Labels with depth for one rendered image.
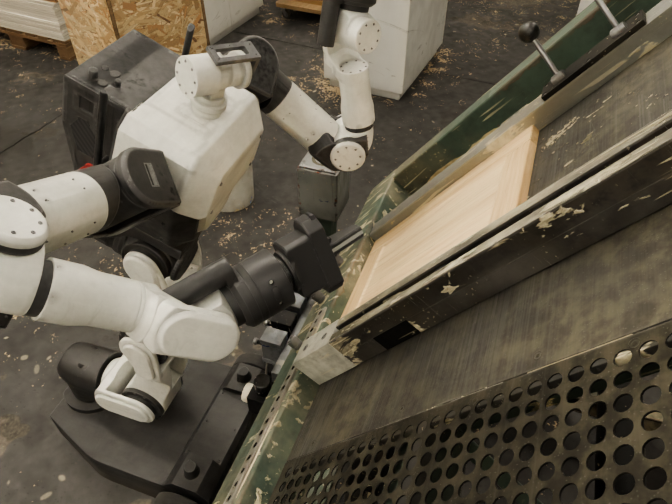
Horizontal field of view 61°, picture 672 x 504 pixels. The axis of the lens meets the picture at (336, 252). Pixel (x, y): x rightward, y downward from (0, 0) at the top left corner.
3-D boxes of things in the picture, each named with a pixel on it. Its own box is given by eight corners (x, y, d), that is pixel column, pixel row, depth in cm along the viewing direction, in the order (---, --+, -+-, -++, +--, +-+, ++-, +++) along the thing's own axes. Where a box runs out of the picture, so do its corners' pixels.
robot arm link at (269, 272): (354, 294, 82) (283, 338, 79) (324, 274, 90) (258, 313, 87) (324, 218, 77) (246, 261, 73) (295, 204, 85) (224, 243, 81)
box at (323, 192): (313, 193, 180) (311, 144, 167) (349, 201, 177) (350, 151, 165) (298, 216, 172) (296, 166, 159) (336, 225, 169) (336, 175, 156)
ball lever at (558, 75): (558, 89, 107) (519, 31, 109) (576, 76, 104) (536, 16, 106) (550, 90, 104) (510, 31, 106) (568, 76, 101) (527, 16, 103)
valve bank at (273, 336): (302, 292, 174) (299, 232, 157) (347, 304, 170) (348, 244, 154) (225, 435, 139) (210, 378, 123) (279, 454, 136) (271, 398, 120)
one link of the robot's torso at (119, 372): (99, 411, 184) (87, 388, 175) (135, 363, 198) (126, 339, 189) (155, 431, 179) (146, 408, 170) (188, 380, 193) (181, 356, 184)
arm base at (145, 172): (82, 259, 89) (38, 195, 86) (125, 228, 101) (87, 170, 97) (157, 224, 84) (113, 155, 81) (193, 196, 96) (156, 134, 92)
